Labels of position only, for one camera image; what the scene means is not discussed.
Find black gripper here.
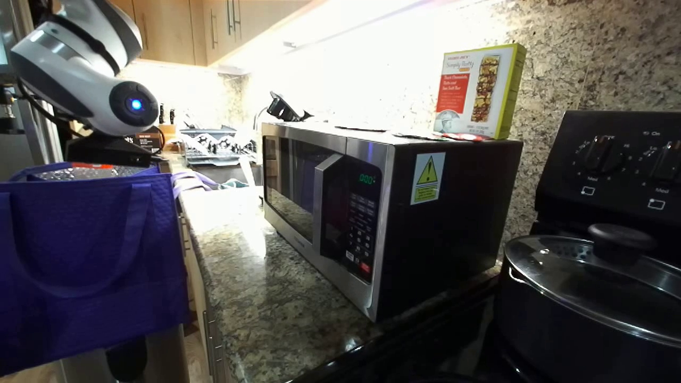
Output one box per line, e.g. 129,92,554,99
64,128,169,171

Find purple insulated bag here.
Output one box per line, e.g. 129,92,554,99
0,159,191,379

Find wooden knife block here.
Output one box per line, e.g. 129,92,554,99
155,105,182,145

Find purple white dish cloth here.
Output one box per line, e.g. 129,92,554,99
169,168,219,198

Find dish rack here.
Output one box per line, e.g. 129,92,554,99
176,124,260,171

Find wooden upper cabinet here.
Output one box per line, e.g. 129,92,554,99
104,0,316,68

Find black coffee maker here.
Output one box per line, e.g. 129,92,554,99
262,90,316,125

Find dark metal cylinder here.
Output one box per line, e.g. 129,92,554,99
104,338,149,383

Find flat colourful packet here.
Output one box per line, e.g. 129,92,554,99
332,124,491,145

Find black stainless microwave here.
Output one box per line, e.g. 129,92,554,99
260,120,526,326

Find green-edged food box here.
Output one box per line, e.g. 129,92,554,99
433,43,528,142

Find black cooking pot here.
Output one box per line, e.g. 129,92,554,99
494,261,681,383

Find black stove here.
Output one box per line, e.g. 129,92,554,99
293,109,681,383

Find glass pot lid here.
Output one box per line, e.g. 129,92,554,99
502,222,681,350

